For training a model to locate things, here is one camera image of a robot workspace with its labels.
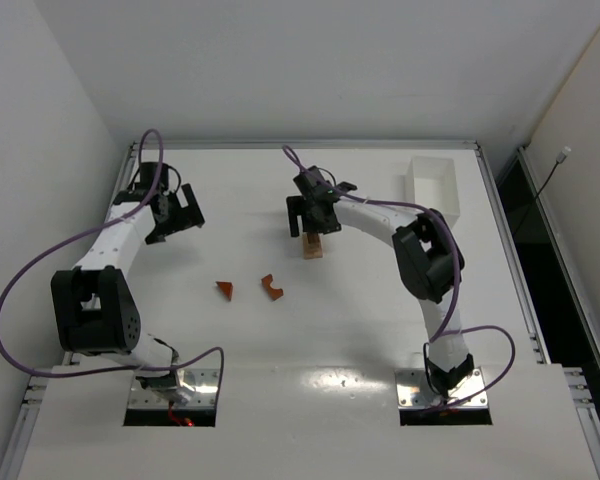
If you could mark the metal base plate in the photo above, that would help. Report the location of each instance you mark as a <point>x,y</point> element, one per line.
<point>414,393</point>
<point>187,389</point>

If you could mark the red-brown triangle block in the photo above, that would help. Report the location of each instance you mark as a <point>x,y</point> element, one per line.
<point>226,288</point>

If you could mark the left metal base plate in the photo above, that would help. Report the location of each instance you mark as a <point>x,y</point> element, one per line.
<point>187,389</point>

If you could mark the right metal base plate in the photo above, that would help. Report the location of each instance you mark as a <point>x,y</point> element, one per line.
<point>414,393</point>

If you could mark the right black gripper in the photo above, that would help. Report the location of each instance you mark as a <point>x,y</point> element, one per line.
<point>314,220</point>

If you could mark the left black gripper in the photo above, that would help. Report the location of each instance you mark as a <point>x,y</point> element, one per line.
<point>178,215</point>

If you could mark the white plastic box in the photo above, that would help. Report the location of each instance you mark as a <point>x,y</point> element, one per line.
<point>432,183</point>

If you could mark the red-brown arch block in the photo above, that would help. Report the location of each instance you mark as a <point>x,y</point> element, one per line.
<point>273,292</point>

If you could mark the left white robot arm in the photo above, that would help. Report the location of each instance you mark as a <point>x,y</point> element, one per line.
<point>95,312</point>

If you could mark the light wood numbered plank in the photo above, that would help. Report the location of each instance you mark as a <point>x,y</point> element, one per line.
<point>312,252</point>

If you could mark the black cable white plug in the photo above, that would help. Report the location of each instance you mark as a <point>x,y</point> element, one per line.
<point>559,160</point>

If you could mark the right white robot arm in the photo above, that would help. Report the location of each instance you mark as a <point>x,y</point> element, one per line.
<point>428,261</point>

